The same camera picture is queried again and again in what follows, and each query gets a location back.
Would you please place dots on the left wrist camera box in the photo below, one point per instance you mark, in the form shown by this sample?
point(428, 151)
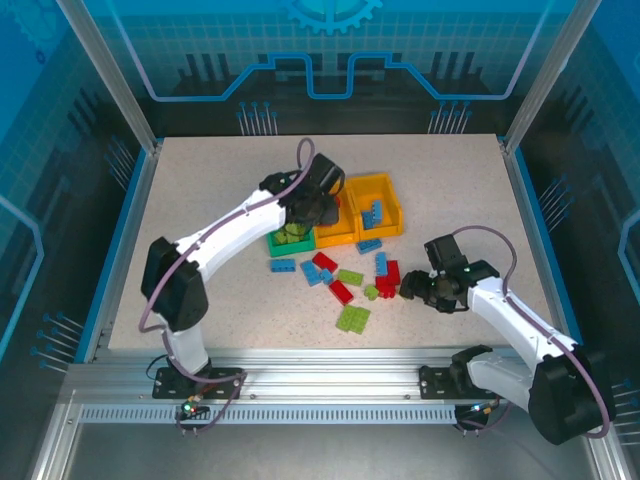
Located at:
point(327, 172)

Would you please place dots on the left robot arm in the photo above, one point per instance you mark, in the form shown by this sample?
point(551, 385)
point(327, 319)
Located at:
point(235, 225)

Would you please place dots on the wide green lego plate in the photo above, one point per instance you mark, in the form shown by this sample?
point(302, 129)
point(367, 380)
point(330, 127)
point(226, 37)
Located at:
point(353, 319)

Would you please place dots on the wide aluminium mounting rail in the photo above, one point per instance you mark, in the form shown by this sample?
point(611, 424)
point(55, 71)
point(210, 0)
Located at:
point(325, 375)

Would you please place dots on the orange plastic bin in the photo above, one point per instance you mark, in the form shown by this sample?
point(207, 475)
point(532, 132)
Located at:
point(340, 238)
point(385, 232)

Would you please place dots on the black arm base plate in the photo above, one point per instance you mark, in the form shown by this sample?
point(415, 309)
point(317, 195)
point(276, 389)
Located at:
point(162, 388)
point(432, 383)

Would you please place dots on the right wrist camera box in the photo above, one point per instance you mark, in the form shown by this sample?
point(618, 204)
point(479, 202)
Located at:
point(445, 250)

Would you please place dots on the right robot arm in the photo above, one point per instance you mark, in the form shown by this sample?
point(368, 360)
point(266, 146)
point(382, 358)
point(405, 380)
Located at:
point(520, 320)

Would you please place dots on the aluminium side rail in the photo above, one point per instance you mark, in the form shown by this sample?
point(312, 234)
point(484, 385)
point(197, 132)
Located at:
point(141, 200)
point(521, 200)

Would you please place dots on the green plastic bin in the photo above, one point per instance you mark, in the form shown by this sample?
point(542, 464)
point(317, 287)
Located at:
point(290, 249)

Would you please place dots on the small blue lego brick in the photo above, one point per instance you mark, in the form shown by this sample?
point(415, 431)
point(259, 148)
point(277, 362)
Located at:
point(327, 276)

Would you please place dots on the small green lego brick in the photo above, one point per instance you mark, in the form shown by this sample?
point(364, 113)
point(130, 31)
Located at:
point(371, 293)

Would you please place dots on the aluminium frame post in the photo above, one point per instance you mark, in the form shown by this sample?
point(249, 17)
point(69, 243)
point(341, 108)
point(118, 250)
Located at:
point(113, 75)
point(551, 75)

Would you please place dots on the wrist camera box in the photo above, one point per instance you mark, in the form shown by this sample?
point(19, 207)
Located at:
point(327, 172)
point(445, 250)

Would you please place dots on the small connector with LEDs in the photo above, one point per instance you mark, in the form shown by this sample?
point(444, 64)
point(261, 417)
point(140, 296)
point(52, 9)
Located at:
point(190, 409)
point(482, 410)

